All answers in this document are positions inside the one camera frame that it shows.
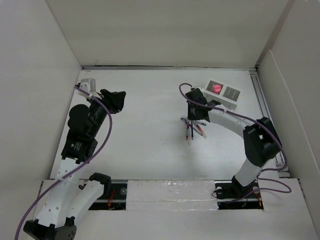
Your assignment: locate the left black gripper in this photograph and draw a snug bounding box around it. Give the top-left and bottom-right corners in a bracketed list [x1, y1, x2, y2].
[86, 89, 125, 138]

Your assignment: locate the red capped pen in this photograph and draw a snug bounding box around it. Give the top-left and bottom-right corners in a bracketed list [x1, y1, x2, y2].
[188, 120, 194, 146]

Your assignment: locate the pink eraser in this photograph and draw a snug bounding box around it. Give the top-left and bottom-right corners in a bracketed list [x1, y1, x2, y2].
[211, 84, 223, 95]

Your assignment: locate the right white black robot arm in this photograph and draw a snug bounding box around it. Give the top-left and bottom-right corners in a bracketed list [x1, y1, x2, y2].
[185, 88, 282, 199]

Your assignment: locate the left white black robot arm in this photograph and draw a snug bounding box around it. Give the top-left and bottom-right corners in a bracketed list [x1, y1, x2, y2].
[22, 89, 126, 240]

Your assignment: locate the orange tipped clear pen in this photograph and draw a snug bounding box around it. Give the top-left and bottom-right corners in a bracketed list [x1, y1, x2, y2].
[196, 121, 207, 126]

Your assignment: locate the blue clear pen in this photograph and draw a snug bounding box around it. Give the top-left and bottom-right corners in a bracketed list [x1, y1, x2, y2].
[195, 124, 207, 139]

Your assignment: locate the white two-slot pen holder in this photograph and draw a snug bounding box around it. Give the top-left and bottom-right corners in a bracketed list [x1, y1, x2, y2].
[202, 78, 241, 111]

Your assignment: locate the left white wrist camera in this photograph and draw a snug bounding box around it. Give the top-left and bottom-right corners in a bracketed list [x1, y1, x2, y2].
[76, 78, 96, 95]

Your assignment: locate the aluminium rail front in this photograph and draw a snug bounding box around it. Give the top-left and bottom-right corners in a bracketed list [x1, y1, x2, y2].
[90, 180, 263, 211]

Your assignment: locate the aluminium rail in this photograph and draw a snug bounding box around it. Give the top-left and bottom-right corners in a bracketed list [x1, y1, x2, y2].
[90, 180, 263, 211]
[249, 69, 291, 178]

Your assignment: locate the aluminium rail right side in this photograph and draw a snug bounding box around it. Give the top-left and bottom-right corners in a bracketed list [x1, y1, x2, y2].
[249, 69, 291, 178]

